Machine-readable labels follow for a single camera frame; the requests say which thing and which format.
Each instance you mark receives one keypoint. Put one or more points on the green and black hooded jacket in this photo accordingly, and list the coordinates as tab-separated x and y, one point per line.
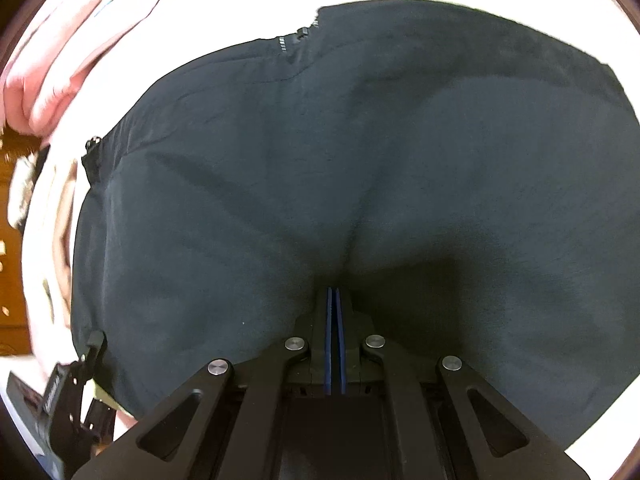
350	135

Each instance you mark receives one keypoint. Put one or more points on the folded pink blanket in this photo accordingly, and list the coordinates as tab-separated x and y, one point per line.
50	60

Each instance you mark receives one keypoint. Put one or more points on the folded white fleece garment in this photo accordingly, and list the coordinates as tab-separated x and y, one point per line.
50	220

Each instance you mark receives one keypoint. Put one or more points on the grey floral pouch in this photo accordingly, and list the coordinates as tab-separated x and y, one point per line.
20	190

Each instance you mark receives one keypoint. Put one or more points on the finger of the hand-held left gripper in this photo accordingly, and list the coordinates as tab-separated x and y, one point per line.
100	425
92	355

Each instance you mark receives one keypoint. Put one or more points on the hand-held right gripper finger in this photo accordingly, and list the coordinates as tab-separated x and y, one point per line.
328	340
339	340

